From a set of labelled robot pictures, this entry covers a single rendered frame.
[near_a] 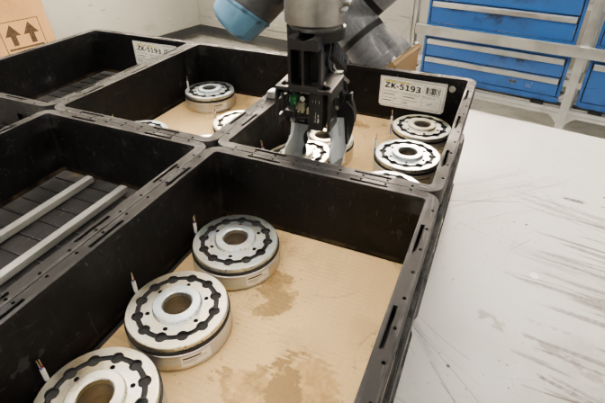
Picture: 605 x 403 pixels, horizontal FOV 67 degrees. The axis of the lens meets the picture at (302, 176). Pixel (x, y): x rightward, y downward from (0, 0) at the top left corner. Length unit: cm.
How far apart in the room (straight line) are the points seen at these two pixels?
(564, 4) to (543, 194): 158
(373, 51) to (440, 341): 64
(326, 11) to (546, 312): 52
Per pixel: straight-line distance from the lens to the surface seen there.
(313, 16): 53
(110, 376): 45
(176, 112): 97
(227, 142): 62
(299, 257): 57
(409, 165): 71
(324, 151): 67
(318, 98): 55
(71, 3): 403
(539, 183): 106
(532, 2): 252
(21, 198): 79
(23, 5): 366
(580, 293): 82
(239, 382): 46
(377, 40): 108
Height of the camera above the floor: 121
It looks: 32 degrees down
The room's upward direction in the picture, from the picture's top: straight up
